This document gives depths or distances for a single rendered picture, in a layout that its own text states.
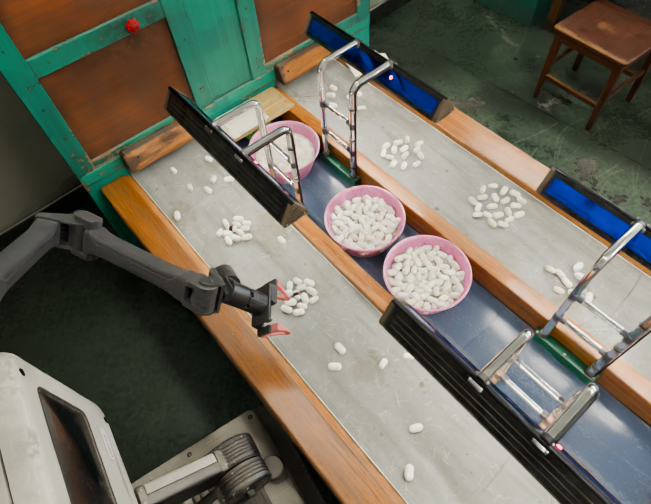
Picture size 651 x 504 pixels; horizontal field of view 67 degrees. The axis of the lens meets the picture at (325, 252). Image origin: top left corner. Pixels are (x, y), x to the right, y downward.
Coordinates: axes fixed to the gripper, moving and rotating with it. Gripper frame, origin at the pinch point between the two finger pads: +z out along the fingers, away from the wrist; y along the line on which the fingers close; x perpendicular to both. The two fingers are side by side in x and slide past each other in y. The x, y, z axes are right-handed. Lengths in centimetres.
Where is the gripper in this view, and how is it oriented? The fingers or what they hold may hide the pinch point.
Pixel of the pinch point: (287, 315)
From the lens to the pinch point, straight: 128.7
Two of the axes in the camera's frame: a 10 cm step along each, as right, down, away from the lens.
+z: 6.8, 3.7, 6.3
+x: 7.3, -4.0, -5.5
